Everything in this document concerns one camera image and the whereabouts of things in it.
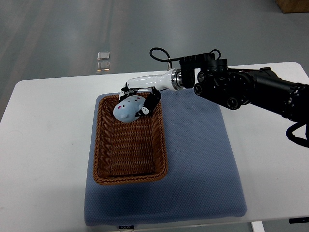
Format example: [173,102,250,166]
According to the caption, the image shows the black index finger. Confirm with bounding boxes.
[119,89,138,101]

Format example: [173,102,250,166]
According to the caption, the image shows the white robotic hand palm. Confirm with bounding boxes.
[125,69,180,92]

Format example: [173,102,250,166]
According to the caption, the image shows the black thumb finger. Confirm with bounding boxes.
[135,88,161,117]

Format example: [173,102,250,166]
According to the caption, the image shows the light blue plush toy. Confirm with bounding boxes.
[113,95,145,123]

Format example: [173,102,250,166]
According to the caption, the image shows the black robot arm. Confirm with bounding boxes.
[119,51,309,124]

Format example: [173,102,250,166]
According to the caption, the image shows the brown wicker basket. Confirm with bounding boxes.
[92,95,168,185]

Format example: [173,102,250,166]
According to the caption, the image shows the lower metal floor plate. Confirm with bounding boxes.
[97,61,110,72]

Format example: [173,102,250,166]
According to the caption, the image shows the metal floor plate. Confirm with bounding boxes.
[97,51,110,60]
[97,61,110,72]

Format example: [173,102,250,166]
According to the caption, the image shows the upper metal floor plate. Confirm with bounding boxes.
[97,51,110,60]

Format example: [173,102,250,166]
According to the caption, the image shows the blue quilted mat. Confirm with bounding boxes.
[84,90,247,226]

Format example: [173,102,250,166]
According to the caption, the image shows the brown cardboard box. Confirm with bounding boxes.
[275,0,309,14]

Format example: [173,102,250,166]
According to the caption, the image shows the white table leg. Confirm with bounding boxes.
[251,221,265,232]

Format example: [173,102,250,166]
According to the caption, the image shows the black table control panel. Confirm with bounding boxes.
[289,217,309,224]

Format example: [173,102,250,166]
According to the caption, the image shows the black cable loop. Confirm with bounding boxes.
[149,47,181,70]

